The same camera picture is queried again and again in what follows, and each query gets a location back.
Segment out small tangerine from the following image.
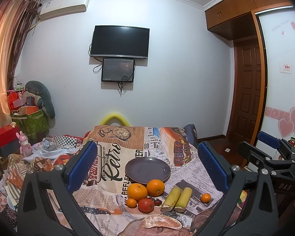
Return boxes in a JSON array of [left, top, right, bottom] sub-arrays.
[[200, 193, 211, 204], [126, 198, 137, 208]]

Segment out sugarcane piece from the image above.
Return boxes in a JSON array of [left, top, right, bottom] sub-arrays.
[[174, 187, 192, 213], [160, 186, 182, 212]]

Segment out peeled pomelo segment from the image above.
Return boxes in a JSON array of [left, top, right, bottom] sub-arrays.
[[142, 214, 182, 230]]

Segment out large orange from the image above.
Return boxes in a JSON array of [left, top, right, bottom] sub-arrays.
[[146, 179, 165, 197], [127, 183, 148, 201]]

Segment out red tomato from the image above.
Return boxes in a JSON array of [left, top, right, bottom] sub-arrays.
[[138, 198, 154, 214]]

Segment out brown wooden door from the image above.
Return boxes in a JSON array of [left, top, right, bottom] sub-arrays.
[[228, 38, 261, 145]]

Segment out pink rabbit toy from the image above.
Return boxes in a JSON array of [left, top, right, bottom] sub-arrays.
[[16, 131, 32, 157]]

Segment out retro newspaper print tablecloth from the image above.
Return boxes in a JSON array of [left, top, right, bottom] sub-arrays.
[[73, 125, 223, 235]]

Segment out red gift box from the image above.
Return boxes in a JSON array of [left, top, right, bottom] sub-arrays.
[[0, 125, 19, 148]]

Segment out dark red grape right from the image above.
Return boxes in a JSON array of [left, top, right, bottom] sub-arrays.
[[153, 199, 162, 206]]

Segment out green gift bag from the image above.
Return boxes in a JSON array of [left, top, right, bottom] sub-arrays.
[[11, 109, 49, 141]]

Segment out dark purple plate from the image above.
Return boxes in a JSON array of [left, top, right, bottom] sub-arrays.
[[125, 157, 171, 184]]

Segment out white wardrobe heart door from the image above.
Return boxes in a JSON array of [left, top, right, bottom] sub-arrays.
[[256, 6, 295, 141]]

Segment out yellow foam hoop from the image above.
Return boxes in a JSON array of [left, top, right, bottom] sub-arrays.
[[100, 113, 130, 127]]

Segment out grey plush pillow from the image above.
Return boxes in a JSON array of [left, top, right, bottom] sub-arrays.
[[25, 80, 55, 119]]

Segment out brown overhead wooden cabinet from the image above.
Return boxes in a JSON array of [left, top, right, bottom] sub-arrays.
[[205, 0, 290, 41]]

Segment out orange striped curtain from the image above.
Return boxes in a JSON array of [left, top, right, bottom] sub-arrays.
[[0, 0, 40, 128]]

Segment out white air conditioner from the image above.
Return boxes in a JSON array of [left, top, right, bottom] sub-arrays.
[[39, 0, 89, 21]]

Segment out black monitor cables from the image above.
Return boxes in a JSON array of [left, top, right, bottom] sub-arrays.
[[88, 42, 137, 97]]

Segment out small black wall monitor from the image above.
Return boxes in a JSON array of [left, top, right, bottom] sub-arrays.
[[101, 58, 135, 83]]

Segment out black wall television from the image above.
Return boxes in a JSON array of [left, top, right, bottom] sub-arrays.
[[89, 25, 150, 59]]

